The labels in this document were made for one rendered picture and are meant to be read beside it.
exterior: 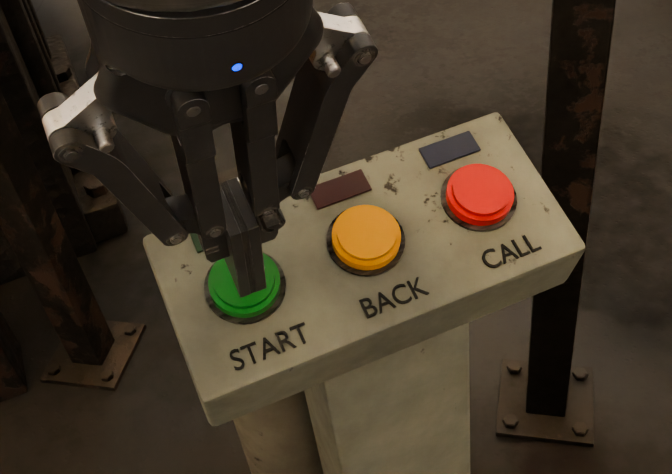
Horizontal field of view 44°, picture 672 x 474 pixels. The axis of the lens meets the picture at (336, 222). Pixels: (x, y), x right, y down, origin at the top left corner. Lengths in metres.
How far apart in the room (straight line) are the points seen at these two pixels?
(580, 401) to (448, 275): 0.68
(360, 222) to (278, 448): 0.36
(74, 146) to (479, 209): 0.26
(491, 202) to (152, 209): 0.22
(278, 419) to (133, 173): 0.46
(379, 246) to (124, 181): 0.19
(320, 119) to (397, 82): 1.38
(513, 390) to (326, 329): 0.71
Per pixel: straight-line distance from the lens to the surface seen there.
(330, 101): 0.33
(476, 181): 0.50
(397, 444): 0.59
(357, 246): 0.47
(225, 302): 0.46
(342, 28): 0.32
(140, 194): 0.34
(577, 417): 1.13
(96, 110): 0.30
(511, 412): 1.13
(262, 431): 0.77
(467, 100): 1.65
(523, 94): 1.67
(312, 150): 0.36
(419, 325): 0.48
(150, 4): 0.23
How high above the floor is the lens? 0.93
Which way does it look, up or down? 42 degrees down
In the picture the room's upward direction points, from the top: 9 degrees counter-clockwise
